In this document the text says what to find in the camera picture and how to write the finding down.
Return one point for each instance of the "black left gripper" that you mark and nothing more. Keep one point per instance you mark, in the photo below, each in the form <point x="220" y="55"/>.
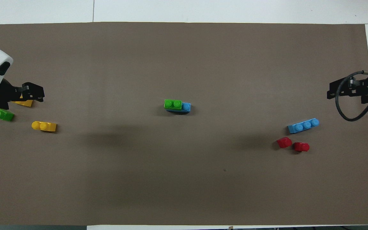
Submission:
<point x="8" y="94"/>

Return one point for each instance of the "green two-stud brick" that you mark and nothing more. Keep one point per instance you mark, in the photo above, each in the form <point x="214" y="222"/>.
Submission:
<point x="2" y="114"/>
<point x="172" y="104"/>

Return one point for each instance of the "blue three-stud brick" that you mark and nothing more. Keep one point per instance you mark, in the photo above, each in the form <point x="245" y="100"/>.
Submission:
<point x="186" y="107"/>
<point x="302" y="126"/>

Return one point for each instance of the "yellow two-stud brick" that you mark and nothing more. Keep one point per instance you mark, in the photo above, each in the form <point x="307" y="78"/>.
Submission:
<point x="44" y="126"/>
<point x="26" y="103"/>

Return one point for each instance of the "red single-stud brick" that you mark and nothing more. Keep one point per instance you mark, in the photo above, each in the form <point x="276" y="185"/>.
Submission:
<point x="301" y="147"/>
<point x="284" y="142"/>

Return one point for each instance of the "brown table mat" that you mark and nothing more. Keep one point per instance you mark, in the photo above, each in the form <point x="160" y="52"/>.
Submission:
<point x="184" y="175"/>

